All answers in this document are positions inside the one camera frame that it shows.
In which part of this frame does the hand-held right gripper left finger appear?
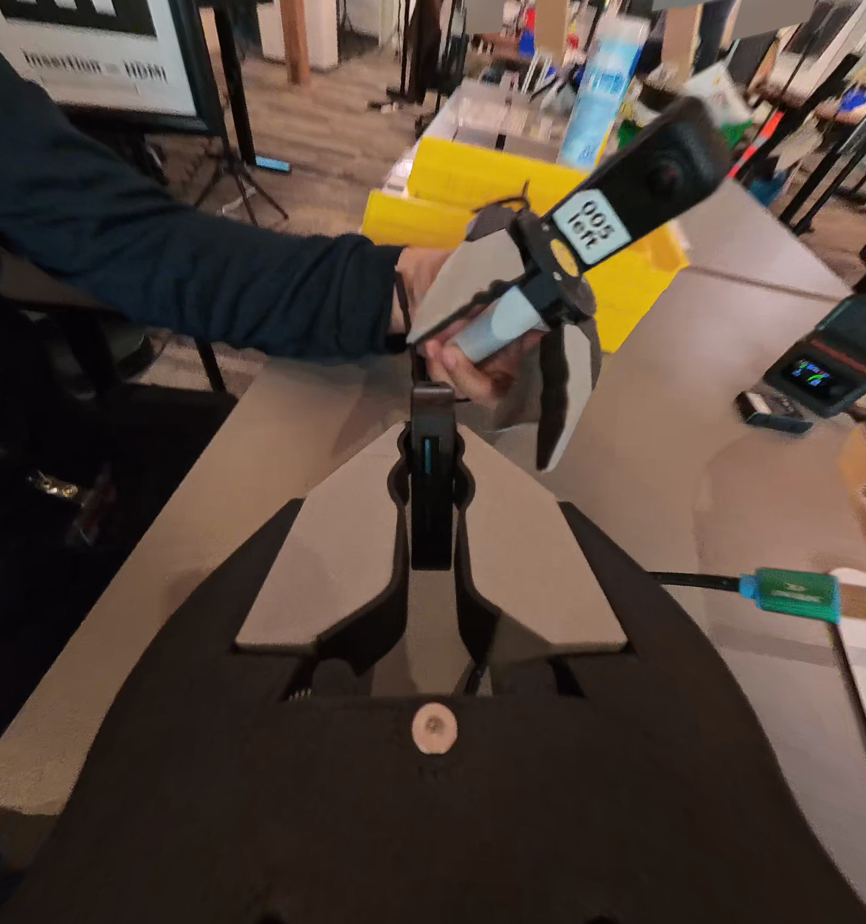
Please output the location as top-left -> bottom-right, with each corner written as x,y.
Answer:
234,422 -> 411,672

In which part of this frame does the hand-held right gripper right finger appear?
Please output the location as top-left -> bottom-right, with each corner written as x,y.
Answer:
455,424 -> 629,668

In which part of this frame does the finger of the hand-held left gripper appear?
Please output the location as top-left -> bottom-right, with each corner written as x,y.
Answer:
406,231 -> 533,347
536,316 -> 605,472

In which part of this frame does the black hdmi port adapter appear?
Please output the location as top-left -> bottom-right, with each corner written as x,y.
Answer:
410,385 -> 456,571

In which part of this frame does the black hdmi cable green plug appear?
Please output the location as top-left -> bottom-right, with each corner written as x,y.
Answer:
649,566 -> 866,626

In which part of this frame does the person's left forearm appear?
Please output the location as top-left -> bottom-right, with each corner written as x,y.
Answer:
0,29 -> 405,362

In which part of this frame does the person's left hand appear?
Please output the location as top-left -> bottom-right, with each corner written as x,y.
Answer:
395,247 -> 544,409

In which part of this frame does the yellow plastic bin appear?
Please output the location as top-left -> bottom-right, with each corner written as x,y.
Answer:
361,136 -> 691,355

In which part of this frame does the blue white wipes canister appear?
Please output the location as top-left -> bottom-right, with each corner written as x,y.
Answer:
559,16 -> 652,171

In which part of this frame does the green plastic bin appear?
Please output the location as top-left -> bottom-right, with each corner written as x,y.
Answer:
615,101 -> 756,156

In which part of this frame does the orange traffic cone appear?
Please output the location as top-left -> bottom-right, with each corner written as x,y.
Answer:
735,110 -> 786,180

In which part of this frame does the clear plastic tray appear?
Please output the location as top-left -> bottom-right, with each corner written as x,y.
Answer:
415,79 -> 573,164

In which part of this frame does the small black battery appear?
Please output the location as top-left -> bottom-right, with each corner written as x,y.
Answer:
736,390 -> 815,436

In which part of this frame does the dark green charger case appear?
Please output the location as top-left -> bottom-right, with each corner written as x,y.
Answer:
763,295 -> 866,420

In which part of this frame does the black tripod stand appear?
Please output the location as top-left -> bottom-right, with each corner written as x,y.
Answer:
188,0 -> 291,226

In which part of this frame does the white marker sign board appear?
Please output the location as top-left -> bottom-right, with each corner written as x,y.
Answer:
0,0 -> 222,137

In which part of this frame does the wooden support post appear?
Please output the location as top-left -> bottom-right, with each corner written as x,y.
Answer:
280,0 -> 313,86

